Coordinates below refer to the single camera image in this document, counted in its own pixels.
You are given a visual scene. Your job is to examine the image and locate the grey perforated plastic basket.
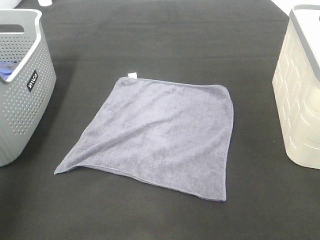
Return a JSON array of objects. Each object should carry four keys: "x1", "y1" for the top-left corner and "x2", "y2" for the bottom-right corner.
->
[{"x1": 0, "y1": 9, "x2": 57, "y2": 166}]

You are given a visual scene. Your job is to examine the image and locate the blue towel in basket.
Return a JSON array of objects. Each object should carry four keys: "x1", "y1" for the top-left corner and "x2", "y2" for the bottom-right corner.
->
[{"x1": 0, "y1": 60, "x2": 19, "y2": 80}]

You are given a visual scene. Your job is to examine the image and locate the white cylinder at top edge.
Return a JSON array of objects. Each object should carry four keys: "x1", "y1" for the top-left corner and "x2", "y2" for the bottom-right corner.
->
[{"x1": 38, "y1": 0, "x2": 53, "y2": 7}]

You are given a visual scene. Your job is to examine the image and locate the grey-blue microfibre towel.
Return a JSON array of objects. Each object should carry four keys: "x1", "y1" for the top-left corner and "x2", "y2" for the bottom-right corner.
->
[{"x1": 54, "y1": 77, "x2": 234, "y2": 202}]

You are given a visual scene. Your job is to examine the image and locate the white plastic basket grey rim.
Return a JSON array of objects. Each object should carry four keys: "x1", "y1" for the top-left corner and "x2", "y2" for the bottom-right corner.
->
[{"x1": 272, "y1": 4, "x2": 320, "y2": 169}]

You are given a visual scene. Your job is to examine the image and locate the white object top left corner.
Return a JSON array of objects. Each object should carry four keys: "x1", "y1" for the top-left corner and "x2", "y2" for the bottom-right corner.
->
[{"x1": 0, "y1": 0, "x2": 22, "y2": 10}]

